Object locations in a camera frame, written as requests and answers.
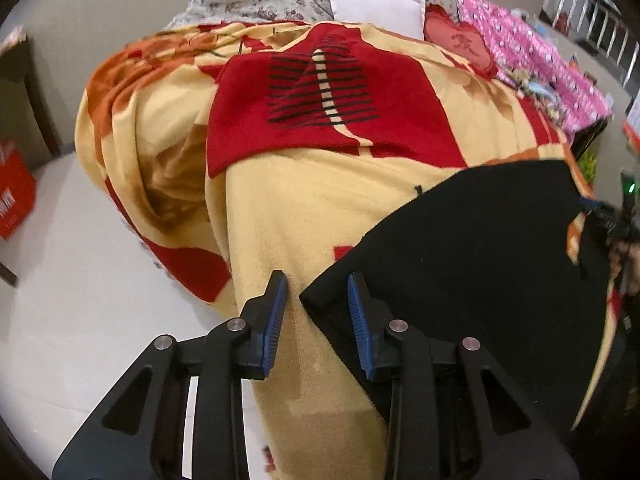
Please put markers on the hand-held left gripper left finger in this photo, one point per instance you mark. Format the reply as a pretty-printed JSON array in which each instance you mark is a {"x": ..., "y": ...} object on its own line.
[{"x": 275, "y": 320}]

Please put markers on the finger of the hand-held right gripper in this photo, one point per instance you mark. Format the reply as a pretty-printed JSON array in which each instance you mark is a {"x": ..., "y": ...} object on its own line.
[{"x": 589, "y": 204}]

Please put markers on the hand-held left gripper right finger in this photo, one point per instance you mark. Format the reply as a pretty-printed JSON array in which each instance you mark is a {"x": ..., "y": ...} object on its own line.
[{"x": 359, "y": 320}]

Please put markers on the black pants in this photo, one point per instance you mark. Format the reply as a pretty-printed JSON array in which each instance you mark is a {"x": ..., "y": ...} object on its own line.
[{"x": 480, "y": 260}]

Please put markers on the person's right hand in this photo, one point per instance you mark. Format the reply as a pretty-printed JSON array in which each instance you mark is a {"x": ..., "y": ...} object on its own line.
[{"x": 619, "y": 262}]

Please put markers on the green plastic bag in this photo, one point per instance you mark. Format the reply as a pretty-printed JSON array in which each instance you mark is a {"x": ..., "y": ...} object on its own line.
[{"x": 589, "y": 167}]

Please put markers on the yellow red printed blanket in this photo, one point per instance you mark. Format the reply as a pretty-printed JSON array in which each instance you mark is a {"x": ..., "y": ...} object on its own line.
[{"x": 280, "y": 200}]

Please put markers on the colourful crumpled cloth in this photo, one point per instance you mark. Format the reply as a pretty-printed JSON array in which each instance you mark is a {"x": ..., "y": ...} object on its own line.
[{"x": 530, "y": 87}]

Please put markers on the pink printed blanket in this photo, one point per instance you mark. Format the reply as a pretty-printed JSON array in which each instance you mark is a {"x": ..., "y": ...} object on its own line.
[{"x": 540, "y": 55}]

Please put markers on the metal stair railing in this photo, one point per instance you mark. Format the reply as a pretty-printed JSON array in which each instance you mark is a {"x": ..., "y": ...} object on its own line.
[{"x": 600, "y": 25}]

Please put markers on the red heart cushion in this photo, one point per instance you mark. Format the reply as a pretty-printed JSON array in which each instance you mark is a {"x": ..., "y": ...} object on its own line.
[{"x": 457, "y": 40}]

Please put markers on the red shopping bag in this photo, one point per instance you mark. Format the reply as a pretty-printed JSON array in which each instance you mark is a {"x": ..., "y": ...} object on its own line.
[{"x": 12, "y": 195}]

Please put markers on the white pillow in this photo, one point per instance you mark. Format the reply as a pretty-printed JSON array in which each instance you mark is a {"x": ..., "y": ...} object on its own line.
[{"x": 375, "y": 5}]

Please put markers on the dark wooden cabinet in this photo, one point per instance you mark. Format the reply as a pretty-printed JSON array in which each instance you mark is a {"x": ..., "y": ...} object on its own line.
[{"x": 25, "y": 100}]

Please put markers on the dark wooden bed frame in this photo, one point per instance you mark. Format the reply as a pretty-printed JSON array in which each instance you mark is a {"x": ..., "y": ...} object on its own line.
[{"x": 590, "y": 137}]

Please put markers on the red wall calendar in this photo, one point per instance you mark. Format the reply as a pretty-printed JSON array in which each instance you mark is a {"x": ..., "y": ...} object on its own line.
[{"x": 634, "y": 122}]

